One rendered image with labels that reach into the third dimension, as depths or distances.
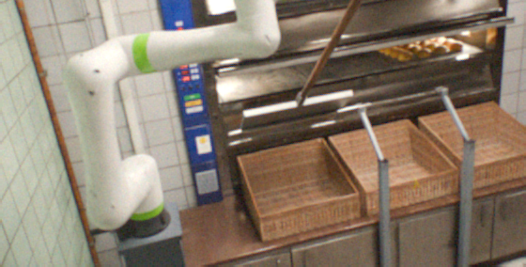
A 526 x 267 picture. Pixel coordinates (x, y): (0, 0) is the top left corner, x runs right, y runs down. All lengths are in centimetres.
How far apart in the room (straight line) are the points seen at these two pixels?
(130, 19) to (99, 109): 124
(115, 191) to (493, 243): 235
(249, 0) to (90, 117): 51
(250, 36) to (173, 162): 163
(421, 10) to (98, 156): 215
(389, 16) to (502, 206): 126
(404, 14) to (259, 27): 179
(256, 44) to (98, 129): 47
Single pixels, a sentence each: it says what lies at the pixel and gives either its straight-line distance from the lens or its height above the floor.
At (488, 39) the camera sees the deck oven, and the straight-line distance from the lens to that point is 328.
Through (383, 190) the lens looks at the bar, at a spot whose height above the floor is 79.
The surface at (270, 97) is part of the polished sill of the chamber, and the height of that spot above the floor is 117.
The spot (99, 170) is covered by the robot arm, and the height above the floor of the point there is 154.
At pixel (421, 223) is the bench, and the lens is 270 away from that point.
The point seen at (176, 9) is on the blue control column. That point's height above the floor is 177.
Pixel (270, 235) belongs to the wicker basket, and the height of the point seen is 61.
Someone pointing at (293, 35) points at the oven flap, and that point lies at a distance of 253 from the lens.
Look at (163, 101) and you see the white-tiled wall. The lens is 249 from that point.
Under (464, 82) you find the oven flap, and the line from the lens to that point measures 319.
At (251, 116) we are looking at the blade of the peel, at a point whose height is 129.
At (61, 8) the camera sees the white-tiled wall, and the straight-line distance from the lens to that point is 241.
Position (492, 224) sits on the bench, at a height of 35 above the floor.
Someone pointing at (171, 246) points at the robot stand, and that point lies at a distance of 155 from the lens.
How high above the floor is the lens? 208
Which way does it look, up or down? 20 degrees down
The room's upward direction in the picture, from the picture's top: 8 degrees counter-clockwise
